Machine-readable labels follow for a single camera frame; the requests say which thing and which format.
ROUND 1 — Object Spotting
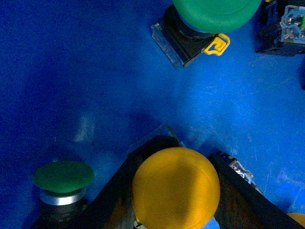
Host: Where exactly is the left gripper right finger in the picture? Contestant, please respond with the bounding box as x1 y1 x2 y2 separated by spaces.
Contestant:
208 151 304 229

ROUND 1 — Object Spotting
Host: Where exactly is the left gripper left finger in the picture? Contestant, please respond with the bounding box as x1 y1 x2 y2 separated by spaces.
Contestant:
71 135 176 229

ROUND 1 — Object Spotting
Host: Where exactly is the yellow button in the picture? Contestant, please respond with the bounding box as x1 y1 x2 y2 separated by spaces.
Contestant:
288 213 305 227
126 124 221 229

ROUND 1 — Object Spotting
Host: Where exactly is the button block front left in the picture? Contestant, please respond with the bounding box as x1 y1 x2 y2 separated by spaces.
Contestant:
32 160 95 229

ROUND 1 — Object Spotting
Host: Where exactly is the yellow button lying front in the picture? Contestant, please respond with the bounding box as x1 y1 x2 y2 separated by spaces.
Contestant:
288 213 305 227

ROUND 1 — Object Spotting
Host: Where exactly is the blue source bin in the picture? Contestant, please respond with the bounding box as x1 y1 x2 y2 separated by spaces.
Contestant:
0 0 305 229

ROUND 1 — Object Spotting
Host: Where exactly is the green button lying back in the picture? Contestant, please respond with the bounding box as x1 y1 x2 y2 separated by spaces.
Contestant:
255 0 305 57

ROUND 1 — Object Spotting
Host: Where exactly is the green button upright left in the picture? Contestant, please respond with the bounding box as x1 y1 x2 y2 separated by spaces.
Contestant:
151 0 261 68

